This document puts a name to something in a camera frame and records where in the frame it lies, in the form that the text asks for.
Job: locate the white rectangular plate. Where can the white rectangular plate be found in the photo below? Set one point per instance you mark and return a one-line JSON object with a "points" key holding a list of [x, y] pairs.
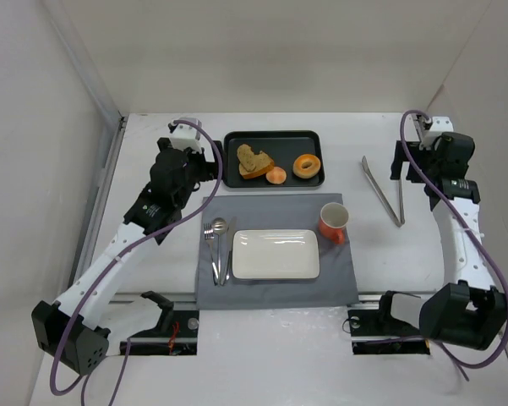
{"points": [[275, 254]]}

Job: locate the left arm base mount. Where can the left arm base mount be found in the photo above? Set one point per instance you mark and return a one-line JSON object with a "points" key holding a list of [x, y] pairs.
{"points": [[176, 332]]}

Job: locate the orange bagel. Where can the orange bagel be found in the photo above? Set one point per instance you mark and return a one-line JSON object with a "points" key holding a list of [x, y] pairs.
{"points": [[306, 166]]}

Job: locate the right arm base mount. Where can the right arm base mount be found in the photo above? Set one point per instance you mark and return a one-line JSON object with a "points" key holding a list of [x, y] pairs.
{"points": [[377, 332]]}

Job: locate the bottom brown bread slice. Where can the bottom brown bread slice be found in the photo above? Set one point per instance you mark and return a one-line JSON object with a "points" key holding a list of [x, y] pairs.
{"points": [[258, 172]]}

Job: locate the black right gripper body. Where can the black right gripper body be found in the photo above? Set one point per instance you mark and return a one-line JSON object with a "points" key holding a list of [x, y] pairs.
{"points": [[406, 167]]}

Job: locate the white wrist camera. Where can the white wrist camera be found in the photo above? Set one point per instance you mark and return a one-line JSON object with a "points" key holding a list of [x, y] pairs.
{"points": [[429, 129], [184, 136]]}

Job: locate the black baking tray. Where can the black baking tray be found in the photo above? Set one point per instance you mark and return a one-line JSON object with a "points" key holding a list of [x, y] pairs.
{"points": [[283, 146]]}

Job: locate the metal spoon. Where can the metal spoon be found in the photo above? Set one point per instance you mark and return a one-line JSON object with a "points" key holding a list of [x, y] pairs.
{"points": [[219, 227]]}

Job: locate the grey cloth placemat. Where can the grey cloth placemat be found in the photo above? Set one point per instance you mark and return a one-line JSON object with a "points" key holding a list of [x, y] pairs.
{"points": [[335, 285]]}

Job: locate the metal tongs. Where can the metal tongs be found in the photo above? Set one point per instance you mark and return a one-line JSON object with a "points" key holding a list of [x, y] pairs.
{"points": [[398, 217]]}

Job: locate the orange mug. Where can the orange mug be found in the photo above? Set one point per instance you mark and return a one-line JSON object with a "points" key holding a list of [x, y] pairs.
{"points": [[333, 221]]}

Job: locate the metal fork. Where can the metal fork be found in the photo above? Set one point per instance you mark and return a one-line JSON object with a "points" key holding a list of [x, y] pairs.
{"points": [[209, 239]]}

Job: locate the brown bread slice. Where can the brown bread slice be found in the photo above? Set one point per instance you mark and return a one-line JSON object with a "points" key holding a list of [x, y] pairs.
{"points": [[258, 172], [250, 162]]}

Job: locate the metal knife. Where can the metal knife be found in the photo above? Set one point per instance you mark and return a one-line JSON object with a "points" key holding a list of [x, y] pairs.
{"points": [[230, 235]]}

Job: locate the small round bun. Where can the small round bun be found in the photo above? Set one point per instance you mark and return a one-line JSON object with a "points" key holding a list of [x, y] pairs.
{"points": [[276, 176]]}

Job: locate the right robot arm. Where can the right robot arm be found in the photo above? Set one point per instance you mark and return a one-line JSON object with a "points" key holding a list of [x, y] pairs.
{"points": [[468, 311]]}

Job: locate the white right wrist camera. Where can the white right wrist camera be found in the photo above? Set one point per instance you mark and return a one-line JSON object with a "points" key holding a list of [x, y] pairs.
{"points": [[429, 129]]}

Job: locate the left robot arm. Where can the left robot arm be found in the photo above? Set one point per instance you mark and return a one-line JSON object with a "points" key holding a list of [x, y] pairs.
{"points": [[76, 328]]}

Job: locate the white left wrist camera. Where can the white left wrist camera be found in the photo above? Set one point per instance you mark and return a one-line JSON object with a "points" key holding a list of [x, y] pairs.
{"points": [[184, 136]]}

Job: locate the top brown bread slice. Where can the top brown bread slice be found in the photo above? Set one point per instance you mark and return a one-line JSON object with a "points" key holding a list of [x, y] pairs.
{"points": [[250, 162]]}

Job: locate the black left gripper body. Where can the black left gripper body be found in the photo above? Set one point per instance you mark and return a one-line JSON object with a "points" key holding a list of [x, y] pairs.
{"points": [[209, 167]]}

